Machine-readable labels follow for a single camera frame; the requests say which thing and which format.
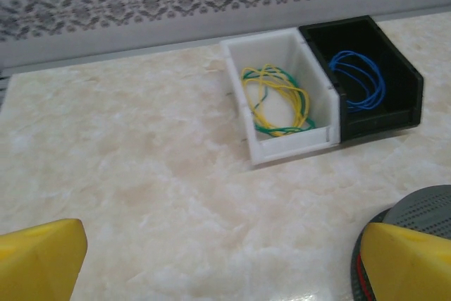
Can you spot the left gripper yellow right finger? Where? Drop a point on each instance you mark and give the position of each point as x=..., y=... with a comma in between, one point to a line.
x=412, y=269

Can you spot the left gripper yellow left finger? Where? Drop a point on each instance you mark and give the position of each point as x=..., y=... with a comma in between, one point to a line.
x=38, y=265

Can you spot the black plastic spool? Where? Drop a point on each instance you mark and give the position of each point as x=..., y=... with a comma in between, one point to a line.
x=423, y=209

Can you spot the black plastic bin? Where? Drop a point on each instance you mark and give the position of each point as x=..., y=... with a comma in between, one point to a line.
x=380, y=123

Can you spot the white plastic bin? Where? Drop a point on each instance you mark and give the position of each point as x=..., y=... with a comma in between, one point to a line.
x=292, y=146

